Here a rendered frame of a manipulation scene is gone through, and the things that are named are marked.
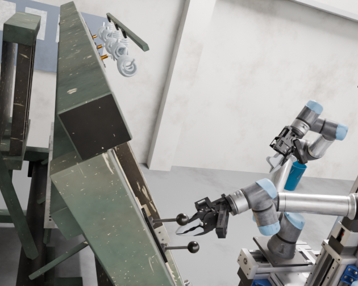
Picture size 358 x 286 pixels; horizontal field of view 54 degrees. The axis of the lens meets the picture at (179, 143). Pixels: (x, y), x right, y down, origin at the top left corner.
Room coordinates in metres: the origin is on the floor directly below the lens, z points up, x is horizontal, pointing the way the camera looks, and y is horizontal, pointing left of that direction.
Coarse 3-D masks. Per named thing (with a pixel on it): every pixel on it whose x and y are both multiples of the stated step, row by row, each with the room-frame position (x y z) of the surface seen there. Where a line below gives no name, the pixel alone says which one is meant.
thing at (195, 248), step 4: (188, 244) 0.91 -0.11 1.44; (192, 244) 0.90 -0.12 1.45; (196, 244) 0.90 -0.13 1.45; (164, 248) 0.92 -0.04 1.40; (168, 248) 0.92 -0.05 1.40; (172, 248) 0.92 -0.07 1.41; (176, 248) 0.91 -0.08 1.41; (180, 248) 0.91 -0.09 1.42; (184, 248) 0.91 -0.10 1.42; (188, 248) 0.90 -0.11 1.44; (192, 248) 0.89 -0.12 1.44; (196, 248) 0.89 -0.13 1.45; (164, 252) 0.92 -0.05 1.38; (192, 252) 0.89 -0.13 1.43; (196, 252) 0.89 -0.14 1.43
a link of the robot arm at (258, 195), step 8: (256, 184) 1.08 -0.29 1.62; (264, 184) 1.08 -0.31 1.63; (272, 184) 1.08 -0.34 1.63; (248, 192) 1.06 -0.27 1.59; (256, 192) 1.06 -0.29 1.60; (264, 192) 1.06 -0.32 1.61; (272, 192) 1.07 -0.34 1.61; (248, 200) 1.04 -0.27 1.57; (256, 200) 1.05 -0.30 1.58; (264, 200) 1.06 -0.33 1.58; (256, 208) 1.06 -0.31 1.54; (264, 208) 1.05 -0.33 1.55
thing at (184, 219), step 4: (148, 216) 0.91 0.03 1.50; (180, 216) 0.87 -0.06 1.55; (184, 216) 0.88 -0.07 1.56; (152, 220) 0.90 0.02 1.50; (156, 220) 0.89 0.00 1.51; (160, 220) 0.89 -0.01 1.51; (164, 220) 0.89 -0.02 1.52; (168, 220) 0.89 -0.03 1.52; (172, 220) 0.88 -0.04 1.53; (176, 220) 0.88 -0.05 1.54; (180, 220) 0.87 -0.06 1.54; (184, 220) 0.87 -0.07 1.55; (188, 220) 0.88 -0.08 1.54; (152, 224) 0.90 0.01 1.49; (180, 224) 0.87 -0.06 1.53; (184, 224) 0.87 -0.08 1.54
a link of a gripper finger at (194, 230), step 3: (198, 225) 1.00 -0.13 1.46; (201, 225) 1.01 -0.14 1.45; (192, 228) 1.00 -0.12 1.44; (195, 228) 0.99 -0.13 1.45; (198, 228) 0.99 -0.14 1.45; (201, 228) 1.00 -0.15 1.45; (186, 231) 0.99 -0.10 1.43; (189, 231) 0.98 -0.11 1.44; (192, 231) 0.99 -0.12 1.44; (195, 231) 0.99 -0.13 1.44; (198, 231) 0.99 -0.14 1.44; (201, 231) 1.00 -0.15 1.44; (177, 234) 0.98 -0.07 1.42; (180, 234) 0.97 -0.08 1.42; (183, 234) 0.97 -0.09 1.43; (186, 234) 0.98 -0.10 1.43; (189, 234) 0.98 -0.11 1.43; (192, 234) 0.99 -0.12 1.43
